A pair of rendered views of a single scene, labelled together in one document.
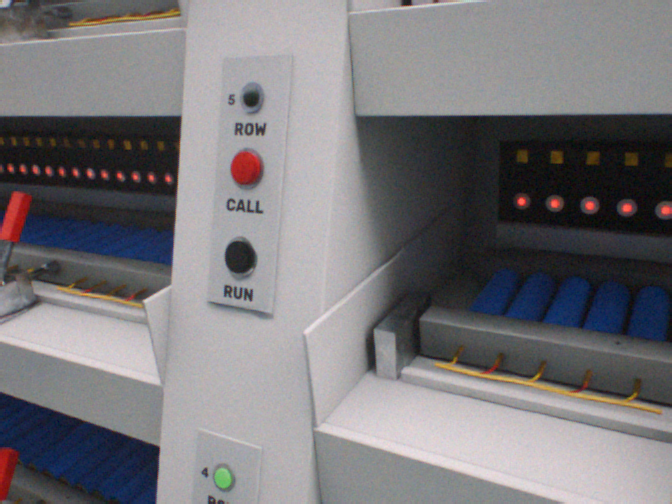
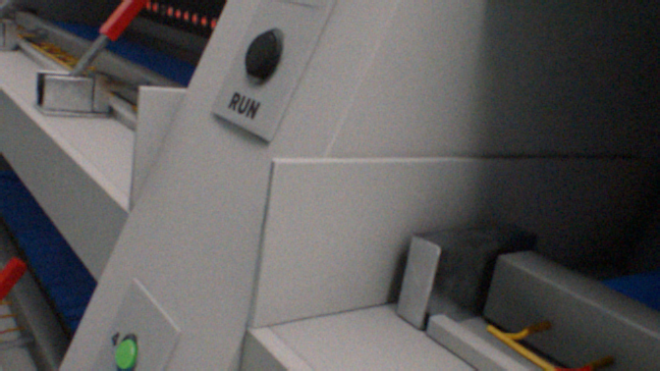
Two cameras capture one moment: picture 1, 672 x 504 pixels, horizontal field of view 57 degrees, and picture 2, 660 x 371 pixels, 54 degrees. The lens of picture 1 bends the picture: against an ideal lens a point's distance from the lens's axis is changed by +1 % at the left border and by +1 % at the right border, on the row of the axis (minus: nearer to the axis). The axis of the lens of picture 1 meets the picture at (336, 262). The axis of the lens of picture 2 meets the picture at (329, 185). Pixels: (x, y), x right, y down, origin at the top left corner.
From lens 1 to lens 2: 0.13 m
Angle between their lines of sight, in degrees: 20
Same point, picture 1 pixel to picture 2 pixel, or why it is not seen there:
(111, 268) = not seen: hidden behind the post
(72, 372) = (73, 176)
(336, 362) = (325, 247)
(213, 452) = (133, 315)
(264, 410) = (205, 279)
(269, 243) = (303, 41)
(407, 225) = (545, 131)
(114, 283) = not seen: hidden behind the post
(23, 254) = (129, 71)
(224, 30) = not seen: outside the picture
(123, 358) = (123, 177)
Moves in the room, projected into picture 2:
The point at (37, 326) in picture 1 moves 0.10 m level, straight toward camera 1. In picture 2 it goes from (83, 129) to (13, 128)
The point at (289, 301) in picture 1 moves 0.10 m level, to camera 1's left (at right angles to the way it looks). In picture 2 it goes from (295, 130) to (63, 21)
